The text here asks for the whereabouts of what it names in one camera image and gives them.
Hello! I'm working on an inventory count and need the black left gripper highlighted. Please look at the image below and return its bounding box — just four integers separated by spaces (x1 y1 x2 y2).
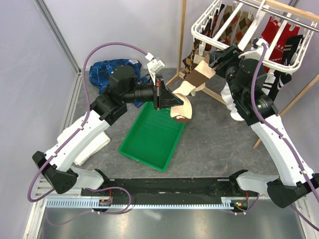
123 75 184 111

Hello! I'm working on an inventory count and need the brown yellow argyle sock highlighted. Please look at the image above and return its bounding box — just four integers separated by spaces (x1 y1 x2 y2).
182 39 200 79

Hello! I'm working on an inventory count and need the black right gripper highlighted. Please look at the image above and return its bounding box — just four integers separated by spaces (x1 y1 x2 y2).
209 43 249 101

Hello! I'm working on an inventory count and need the grey slotted cable duct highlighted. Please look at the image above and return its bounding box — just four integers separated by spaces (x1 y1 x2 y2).
46 198 239 210

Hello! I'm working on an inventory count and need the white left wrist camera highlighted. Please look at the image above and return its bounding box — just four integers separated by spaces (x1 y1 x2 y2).
145 52 165 82

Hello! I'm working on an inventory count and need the white black-striped sock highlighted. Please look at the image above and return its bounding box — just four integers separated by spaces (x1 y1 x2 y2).
221 82 244 121
262 73 276 95

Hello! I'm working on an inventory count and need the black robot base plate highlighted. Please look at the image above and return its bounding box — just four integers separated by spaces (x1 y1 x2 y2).
101 175 257 203

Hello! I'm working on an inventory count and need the black white-striped sock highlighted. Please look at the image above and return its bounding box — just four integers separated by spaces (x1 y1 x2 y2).
268 35 304 101

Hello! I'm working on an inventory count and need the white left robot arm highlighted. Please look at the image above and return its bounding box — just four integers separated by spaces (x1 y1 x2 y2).
32 65 183 196

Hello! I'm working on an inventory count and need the wooden hanger rack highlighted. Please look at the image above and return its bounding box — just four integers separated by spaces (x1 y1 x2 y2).
163 0 319 149

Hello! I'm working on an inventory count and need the blue plaid shirt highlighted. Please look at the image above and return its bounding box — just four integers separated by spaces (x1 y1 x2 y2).
89 59 154 105

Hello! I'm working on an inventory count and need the beige brown striped sock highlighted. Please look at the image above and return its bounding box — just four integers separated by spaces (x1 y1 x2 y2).
170 93 192 123
173 55 215 96

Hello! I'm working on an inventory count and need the green plastic tray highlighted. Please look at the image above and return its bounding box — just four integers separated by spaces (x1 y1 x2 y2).
119 102 185 172

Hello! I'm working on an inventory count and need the white sock drying hanger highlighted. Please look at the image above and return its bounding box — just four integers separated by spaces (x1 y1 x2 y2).
191 0 319 73

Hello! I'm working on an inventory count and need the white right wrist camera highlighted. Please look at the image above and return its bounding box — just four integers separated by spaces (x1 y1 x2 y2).
241 38 269 60

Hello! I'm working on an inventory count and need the tan orange argyle sock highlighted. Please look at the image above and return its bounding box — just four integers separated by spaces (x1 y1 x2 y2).
216 4 241 47
233 11 254 45

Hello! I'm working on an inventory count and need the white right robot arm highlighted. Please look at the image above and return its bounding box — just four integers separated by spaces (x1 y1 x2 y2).
208 43 319 208

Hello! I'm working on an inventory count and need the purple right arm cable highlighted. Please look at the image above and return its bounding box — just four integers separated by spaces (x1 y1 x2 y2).
250 44 319 225

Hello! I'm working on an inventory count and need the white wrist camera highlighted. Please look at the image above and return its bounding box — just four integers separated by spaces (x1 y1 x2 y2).
241 38 269 60
145 52 165 82

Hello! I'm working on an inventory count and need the red patterned sock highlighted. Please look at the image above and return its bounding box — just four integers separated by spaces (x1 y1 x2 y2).
269 23 303 65
261 16 281 46

